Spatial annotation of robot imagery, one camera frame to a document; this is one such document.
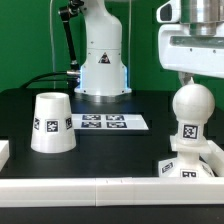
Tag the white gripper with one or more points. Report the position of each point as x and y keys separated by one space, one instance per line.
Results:
x=202 y=55

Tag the white lamp bulb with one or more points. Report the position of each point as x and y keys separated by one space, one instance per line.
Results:
x=193 y=105

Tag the white lamp base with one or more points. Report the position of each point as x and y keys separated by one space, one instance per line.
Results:
x=187 y=163

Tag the white lamp shade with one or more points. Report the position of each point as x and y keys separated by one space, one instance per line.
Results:
x=52 y=124

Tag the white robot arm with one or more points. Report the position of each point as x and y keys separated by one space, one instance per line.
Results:
x=103 y=76

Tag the white marker sheet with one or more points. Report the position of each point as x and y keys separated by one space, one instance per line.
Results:
x=109 y=121

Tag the white front fence bar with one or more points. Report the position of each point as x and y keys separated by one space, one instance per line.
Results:
x=110 y=191

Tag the white left fence bar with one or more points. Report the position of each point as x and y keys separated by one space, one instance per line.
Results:
x=4 y=153

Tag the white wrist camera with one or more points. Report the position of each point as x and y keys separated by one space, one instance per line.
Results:
x=170 y=12

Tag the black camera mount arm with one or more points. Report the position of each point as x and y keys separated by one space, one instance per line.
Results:
x=67 y=12

